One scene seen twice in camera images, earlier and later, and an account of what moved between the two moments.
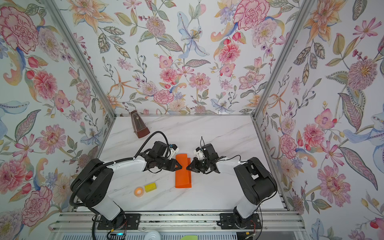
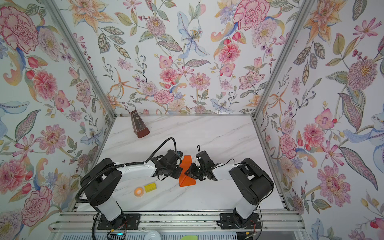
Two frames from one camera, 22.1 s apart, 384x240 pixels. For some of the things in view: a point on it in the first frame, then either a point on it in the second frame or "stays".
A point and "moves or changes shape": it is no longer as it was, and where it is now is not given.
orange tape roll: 138,191 stays
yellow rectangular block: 150,187 stays
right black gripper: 195,167 → 191,172
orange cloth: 183,176 moves or changes shape
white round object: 153,235 stays
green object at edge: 189,237 stays
